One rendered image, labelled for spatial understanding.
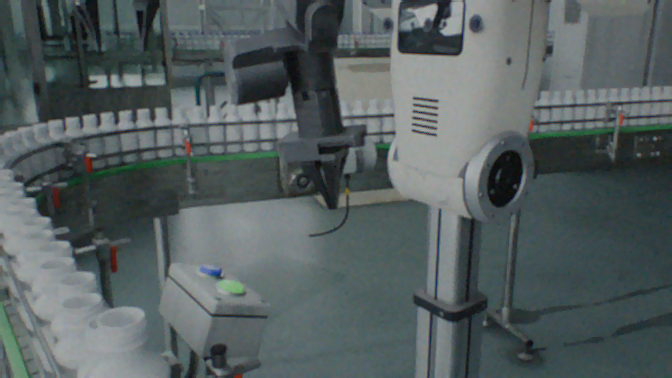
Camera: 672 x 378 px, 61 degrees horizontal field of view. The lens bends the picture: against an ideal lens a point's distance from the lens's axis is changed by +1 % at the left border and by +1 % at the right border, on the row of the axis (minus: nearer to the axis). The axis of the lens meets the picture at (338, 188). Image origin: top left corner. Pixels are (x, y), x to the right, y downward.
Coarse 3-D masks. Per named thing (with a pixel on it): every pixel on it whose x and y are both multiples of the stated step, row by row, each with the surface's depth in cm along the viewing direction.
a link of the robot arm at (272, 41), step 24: (288, 24) 66; (312, 24) 59; (336, 24) 60; (240, 48) 61; (264, 48) 61; (288, 48) 62; (312, 48) 61; (336, 48) 62; (240, 72) 61; (264, 72) 62; (240, 96) 62; (264, 96) 64
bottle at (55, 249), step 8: (40, 248) 69; (48, 248) 70; (56, 248) 71; (64, 248) 69; (40, 256) 68; (48, 256) 68; (56, 256) 68; (64, 256) 69; (32, 288) 69; (40, 288) 68
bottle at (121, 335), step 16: (96, 320) 45; (112, 320) 47; (128, 320) 48; (144, 320) 46; (96, 336) 45; (112, 336) 44; (128, 336) 45; (144, 336) 46; (112, 352) 44; (128, 352) 45; (144, 352) 46; (96, 368) 45; (112, 368) 45; (128, 368) 45; (144, 368) 46; (160, 368) 47
